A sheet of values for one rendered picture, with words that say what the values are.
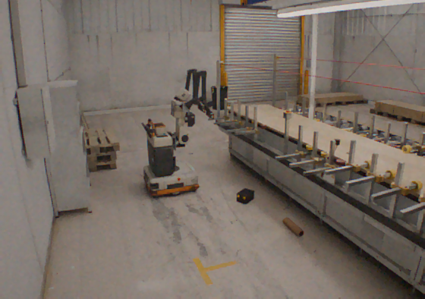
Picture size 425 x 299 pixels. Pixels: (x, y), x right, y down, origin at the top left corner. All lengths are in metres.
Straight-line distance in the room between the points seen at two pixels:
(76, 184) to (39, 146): 1.19
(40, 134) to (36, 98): 0.31
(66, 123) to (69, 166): 0.51
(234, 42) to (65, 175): 8.24
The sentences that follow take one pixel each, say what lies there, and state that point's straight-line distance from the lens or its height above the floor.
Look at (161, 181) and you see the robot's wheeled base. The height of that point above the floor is 0.24.
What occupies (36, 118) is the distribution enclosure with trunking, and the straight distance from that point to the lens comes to 2.90.
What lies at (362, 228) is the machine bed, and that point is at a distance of 3.31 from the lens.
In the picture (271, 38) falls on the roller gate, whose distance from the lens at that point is 11.71.
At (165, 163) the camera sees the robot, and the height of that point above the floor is 0.47.
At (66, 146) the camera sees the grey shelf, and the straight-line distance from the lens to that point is 3.88.
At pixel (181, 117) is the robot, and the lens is 4.27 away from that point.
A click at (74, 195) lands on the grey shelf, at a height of 0.26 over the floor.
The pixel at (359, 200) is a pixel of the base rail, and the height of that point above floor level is 0.70.
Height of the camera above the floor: 1.91
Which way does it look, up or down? 16 degrees down
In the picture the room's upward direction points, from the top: 1 degrees counter-clockwise
